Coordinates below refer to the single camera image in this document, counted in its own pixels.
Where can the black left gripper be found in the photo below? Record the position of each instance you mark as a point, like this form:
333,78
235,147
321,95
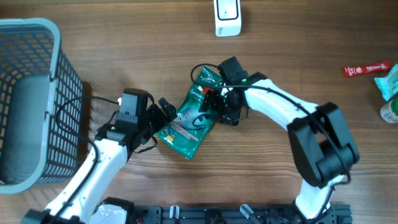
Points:
161,118

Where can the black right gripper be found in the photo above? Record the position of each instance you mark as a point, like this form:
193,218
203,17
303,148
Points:
211,100

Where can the green 3M gloves packet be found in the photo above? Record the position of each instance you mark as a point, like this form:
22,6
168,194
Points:
187,131

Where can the red coffee stick sachet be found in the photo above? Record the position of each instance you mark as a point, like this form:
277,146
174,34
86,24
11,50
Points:
365,69

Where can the green lid jar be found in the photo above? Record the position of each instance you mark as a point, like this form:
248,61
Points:
388,111

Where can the light blue tissue pack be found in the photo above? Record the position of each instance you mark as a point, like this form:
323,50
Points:
388,84

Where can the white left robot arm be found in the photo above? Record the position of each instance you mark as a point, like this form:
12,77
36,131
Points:
133,125

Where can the white barcode scanner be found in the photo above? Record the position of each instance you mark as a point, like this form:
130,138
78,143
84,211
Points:
228,20

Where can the grey plastic basket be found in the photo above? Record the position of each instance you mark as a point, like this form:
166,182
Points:
41,106

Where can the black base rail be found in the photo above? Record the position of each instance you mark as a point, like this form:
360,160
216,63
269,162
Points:
233,214

